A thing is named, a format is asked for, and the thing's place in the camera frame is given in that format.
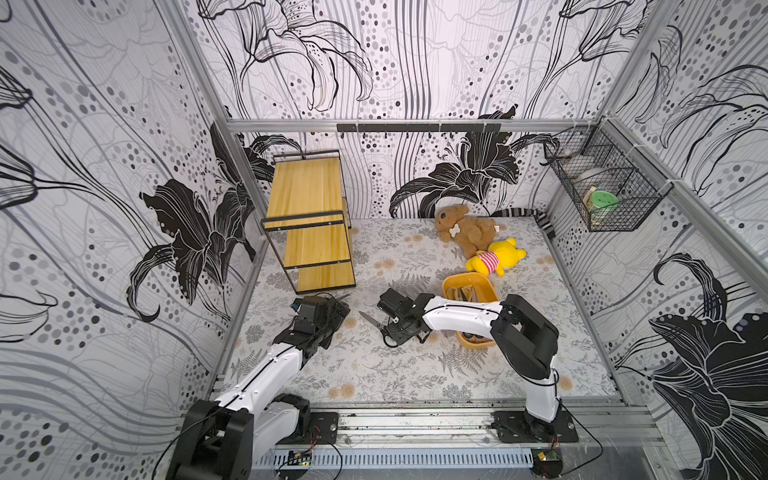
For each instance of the wooden two-tier shelf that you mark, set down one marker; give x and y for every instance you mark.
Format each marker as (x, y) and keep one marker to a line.
(307, 223)

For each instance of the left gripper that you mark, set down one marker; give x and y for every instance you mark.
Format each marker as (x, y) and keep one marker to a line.
(337, 318)

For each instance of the black wire basket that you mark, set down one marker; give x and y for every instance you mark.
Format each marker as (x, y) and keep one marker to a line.
(598, 157)

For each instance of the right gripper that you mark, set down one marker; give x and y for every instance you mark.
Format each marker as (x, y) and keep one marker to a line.
(391, 324)

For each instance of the black wall rail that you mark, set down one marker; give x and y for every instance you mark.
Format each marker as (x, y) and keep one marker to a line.
(391, 127)

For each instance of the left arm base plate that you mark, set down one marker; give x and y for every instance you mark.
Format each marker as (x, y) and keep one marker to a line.
(300, 423)

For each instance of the orange storage box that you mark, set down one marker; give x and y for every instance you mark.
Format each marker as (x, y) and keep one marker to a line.
(486, 293)

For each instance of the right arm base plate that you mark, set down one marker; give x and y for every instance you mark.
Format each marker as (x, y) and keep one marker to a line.
(518, 426)

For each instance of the yellow plush toy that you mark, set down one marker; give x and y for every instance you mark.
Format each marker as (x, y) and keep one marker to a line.
(499, 257)

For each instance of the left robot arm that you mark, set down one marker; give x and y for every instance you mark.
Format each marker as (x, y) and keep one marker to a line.
(221, 438)

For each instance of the striped plush tail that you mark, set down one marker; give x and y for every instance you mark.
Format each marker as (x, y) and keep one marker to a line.
(540, 217)

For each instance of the floral table mat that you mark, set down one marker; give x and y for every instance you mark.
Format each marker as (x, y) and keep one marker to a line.
(407, 255)

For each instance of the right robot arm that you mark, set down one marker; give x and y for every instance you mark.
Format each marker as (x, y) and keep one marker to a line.
(527, 340)

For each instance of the white cable duct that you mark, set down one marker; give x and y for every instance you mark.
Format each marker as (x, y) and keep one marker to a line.
(389, 459)

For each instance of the small circuit board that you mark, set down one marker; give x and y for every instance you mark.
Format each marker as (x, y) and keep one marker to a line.
(298, 459)

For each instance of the green lidded container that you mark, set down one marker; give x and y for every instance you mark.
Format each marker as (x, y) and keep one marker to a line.
(601, 204)

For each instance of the brown teddy bear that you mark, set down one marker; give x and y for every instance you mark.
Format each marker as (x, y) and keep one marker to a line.
(471, 234)

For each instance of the long black scissors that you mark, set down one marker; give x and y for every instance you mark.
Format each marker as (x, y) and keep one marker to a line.
(372, 320)

